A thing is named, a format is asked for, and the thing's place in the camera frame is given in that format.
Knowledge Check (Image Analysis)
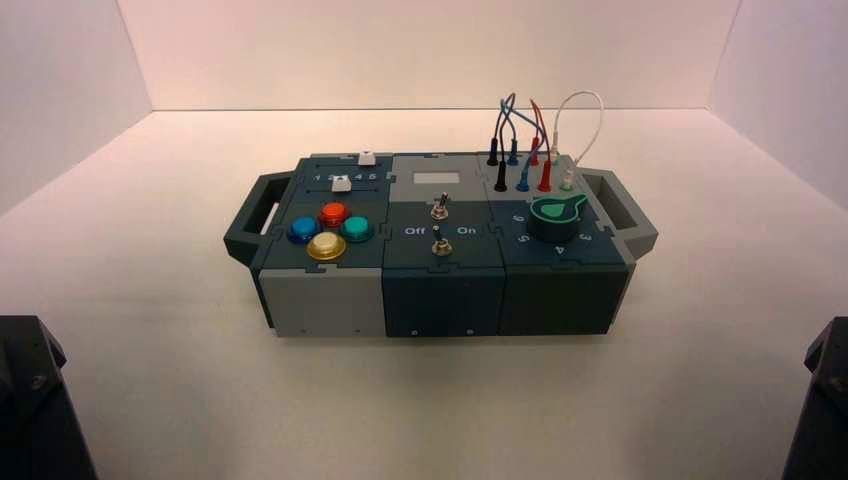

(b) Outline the blue round push button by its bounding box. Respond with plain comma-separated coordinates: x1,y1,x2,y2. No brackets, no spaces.
286,216,323,246

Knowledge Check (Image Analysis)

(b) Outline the green rotary knob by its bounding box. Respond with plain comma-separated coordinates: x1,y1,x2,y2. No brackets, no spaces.
527,193,590,244

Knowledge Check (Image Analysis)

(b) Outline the red banana plug cable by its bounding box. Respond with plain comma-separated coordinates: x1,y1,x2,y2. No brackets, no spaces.
528,97,554,194

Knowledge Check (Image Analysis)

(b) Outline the dark teal grey control box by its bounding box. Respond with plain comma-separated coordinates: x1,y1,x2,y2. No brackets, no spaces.
223,150,659,339

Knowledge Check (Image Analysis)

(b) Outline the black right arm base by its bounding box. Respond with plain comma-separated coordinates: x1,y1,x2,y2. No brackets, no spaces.
781,316,848,480

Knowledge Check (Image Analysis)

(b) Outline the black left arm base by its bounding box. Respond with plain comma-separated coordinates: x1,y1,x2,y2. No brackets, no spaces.
0,315,99,480

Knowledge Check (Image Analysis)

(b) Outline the yellow round push button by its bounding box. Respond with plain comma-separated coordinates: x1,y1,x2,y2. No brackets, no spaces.
305,231,348,262

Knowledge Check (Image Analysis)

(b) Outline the black banana plug cable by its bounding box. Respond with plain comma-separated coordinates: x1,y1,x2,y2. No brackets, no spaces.
486,92,518,194

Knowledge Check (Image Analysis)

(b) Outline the blue banana plug cable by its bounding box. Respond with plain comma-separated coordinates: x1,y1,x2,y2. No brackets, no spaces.
496,92,551,194

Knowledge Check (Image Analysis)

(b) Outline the red round push button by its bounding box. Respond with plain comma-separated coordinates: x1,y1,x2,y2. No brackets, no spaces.
317,201,350,229

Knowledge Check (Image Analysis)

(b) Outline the green round push button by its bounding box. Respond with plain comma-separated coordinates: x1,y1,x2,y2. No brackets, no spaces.
339,215,375,244

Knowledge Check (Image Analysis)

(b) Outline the white banana plug cable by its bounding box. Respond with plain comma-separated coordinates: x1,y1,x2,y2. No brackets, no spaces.
551,89,605,193

